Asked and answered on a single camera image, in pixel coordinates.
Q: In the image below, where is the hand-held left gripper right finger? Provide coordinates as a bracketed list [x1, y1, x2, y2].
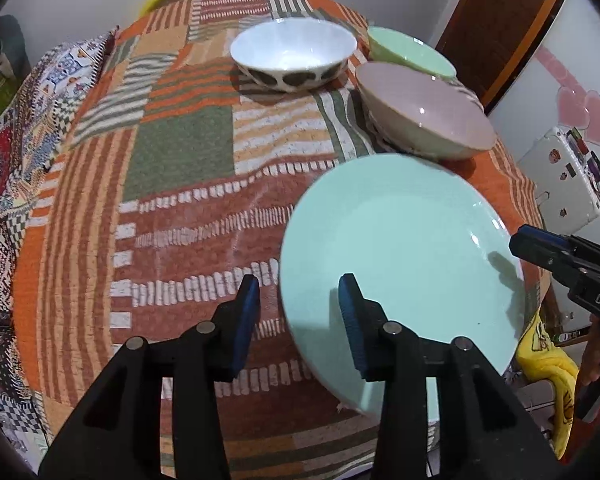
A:
[338, 273, 563, 480]

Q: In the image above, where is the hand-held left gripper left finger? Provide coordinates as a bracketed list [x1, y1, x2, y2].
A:
[37, 275, 261, 480]

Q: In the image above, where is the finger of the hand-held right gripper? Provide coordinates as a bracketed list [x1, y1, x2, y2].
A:
[515, 225, 600, 273]
[509, 234, 593, 291]

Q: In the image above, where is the light green plate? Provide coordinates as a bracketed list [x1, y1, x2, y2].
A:
[279, 154, 526, 418]

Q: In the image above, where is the pink bowl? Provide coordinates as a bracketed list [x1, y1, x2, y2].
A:
[355, 62, 497, 162]

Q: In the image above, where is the light green bowl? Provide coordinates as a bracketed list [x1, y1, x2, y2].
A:
[367, 26, 458, 82]

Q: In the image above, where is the white bowl with dark spots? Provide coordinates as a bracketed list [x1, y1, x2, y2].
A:
[230, 19, 358, 93]

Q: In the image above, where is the person's right hand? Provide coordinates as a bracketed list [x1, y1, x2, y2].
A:
[579, 316, 600, 387]

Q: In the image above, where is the white case with stickers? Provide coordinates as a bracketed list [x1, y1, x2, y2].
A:
[517, 126, 600, 233]

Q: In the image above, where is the yellow printed cloth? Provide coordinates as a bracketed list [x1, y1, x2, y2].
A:
[515, 310, 578, 461]

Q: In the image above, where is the orange striped patchwork blanket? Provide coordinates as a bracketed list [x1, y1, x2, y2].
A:
[10, 0, 551, 480]

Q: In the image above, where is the white wardrobe with pink hearts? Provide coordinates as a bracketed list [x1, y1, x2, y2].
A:
[485, 0, 600, 186]

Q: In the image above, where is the brown wooden door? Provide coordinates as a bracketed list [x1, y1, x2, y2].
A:
[435, 0, 571, 116]

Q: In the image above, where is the multicoloured patterned quilt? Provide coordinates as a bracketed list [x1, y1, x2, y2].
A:
[0, 25, 121, 461]

